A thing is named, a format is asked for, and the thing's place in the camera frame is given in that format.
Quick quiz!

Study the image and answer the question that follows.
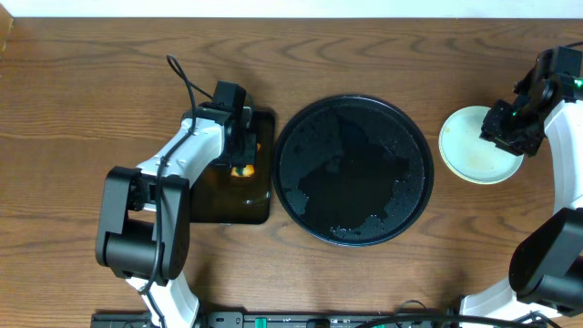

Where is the black round tray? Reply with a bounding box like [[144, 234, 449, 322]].
[[272, 95, 435, 247]]

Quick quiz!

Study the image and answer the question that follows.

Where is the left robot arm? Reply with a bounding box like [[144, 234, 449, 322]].
[[96, 103, 257, 327]]

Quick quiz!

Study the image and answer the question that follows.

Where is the light blue plate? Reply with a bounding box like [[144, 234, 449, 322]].
[[438, 106, 524, 185]]

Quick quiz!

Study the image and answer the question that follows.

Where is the right black cable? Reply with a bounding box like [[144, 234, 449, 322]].
[[354, 299, 566, 328]]

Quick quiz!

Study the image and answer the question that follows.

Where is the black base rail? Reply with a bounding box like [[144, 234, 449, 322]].
[[89, 310, 461, 328]]

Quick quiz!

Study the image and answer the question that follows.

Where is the black cable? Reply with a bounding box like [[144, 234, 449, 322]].
[[354, 299, 566, 328], [136, 54, 215, 328]]

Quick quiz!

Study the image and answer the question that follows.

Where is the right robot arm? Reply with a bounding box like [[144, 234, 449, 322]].
[[459, 74, 582, 321]]

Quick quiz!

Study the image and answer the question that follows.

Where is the green and yellow sponge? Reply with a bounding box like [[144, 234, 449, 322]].
[[230, 143, 262, 179]]

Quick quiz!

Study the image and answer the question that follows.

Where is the left black cable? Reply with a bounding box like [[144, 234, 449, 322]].
[[136, 54, 215, 328]]

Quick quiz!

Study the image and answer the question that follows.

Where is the black rectangular tray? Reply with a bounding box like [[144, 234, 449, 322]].
[[190, 111, 275, 225]]

